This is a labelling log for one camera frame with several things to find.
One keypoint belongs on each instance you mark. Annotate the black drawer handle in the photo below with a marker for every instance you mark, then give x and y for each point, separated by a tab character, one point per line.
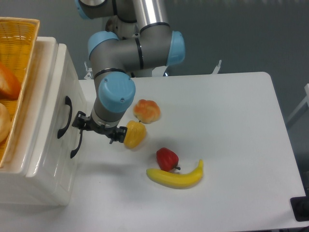
75	151
66	116

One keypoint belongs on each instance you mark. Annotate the black device at table edge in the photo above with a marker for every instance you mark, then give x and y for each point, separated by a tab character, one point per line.
300	207

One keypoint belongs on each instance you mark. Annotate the orange croissant bread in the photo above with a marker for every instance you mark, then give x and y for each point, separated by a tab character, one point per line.
10	86

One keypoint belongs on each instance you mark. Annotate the yellow bell pepper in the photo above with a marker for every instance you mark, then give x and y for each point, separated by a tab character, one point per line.
135	134

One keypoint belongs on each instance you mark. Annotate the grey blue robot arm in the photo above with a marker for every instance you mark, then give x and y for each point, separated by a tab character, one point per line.
115	90

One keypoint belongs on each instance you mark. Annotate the black top drawer handle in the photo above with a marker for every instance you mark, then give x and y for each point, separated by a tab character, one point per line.
66	116

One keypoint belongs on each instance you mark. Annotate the red bell pepper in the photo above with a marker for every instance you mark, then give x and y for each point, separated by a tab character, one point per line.
167	159

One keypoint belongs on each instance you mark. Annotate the white drawer cabinet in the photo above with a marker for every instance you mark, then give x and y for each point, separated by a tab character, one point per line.
13	185

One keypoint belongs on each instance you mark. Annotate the black lower drawer handle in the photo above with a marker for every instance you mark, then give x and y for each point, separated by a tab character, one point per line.
75	151

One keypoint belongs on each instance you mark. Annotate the yellow wicker basket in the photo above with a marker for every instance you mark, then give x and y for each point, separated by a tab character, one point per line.
17	40

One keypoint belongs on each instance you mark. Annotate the yellow banana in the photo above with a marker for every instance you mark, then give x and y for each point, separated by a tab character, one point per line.
178	181

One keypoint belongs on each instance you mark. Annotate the white bracket left behind table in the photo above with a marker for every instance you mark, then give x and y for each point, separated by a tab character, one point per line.
89	74

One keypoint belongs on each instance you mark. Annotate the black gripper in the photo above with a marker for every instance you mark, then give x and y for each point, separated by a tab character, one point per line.
85	123

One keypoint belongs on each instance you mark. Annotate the white bracket behind table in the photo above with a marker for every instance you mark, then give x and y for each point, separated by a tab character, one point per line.
217	67
89	74

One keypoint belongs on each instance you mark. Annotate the orange flower shaped bread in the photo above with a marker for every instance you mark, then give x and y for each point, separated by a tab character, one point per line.
147	111

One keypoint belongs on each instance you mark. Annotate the white frame at right edge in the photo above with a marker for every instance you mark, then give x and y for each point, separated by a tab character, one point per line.
299	111

